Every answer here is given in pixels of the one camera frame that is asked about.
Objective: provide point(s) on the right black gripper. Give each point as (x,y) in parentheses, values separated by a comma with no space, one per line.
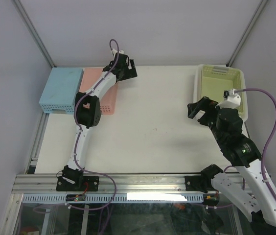
(193,108)

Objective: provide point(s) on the aluminium mounting rail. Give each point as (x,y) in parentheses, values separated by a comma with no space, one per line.
(123,183)

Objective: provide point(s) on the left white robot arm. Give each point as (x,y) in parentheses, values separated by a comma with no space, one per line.
(87,116)

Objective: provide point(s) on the aluminium frame post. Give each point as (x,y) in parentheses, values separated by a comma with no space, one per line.
(247,32)
(33,32)

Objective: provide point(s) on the small white plastic basket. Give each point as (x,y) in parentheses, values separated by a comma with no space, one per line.
(198,83)

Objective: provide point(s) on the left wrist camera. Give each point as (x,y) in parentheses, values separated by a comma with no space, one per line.
(114,52)

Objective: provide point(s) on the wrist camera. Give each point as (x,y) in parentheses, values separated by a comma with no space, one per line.
(231,99)
(114,52)

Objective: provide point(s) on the right aluminium frame post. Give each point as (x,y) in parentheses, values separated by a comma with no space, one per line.
(247,32)

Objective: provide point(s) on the left aluminium frame post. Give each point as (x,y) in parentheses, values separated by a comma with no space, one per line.
(33,32)

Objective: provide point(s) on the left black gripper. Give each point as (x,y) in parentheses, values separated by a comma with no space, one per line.
(132,73)

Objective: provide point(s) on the blue plastic basket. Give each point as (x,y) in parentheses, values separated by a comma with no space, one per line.
(60,90)

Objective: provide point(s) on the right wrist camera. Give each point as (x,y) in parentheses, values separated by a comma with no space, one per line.
(231,99)

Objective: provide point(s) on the pink plastic basket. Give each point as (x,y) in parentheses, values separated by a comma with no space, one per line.
(108,101)

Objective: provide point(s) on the white slotted cable duct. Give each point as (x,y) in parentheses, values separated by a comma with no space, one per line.
(101,198)

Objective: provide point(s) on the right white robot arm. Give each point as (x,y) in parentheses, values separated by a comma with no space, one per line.
(260,206)

